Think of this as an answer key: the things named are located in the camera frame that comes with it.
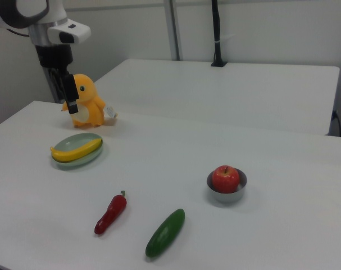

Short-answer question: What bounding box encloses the orange plush toy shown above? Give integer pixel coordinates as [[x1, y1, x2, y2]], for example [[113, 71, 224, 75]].
[[61, 73, 118, 129]]

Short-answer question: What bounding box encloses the light green plastic plate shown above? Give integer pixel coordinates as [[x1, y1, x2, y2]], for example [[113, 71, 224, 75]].
[[50, 132, 104, 171]]

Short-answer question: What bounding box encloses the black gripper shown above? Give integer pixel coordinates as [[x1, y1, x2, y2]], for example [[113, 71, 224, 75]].
[[35, 44, 80, 115]]

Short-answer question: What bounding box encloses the small metal bowl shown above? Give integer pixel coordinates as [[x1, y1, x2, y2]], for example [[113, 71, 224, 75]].
[[206, 167, 248, 204]]

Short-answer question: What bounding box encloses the white side table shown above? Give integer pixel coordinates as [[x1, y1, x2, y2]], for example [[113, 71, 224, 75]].
[[94, 58, 340, 136]]

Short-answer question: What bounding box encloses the yellow banana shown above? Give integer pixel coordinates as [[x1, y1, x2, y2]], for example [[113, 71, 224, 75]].
[[50, 138, 103, 163]]

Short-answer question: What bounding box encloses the black pole with white band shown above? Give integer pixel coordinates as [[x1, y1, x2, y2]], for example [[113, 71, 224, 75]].
[[210, 0, 229, 68]]

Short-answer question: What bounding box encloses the grey partition post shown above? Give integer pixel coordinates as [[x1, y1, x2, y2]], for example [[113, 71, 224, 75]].
[[163, 0, 184, 61]]

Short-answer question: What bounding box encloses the green cucumber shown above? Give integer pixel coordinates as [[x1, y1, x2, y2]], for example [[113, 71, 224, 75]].
[[145, 208, 186, 258]]

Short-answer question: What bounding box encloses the red chili pepper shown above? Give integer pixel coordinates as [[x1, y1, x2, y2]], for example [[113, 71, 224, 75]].
[[94, 190, 128, 235]]

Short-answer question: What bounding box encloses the red apple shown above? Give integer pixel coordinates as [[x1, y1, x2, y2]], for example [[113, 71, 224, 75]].
[[212, 165, 240, 194]]

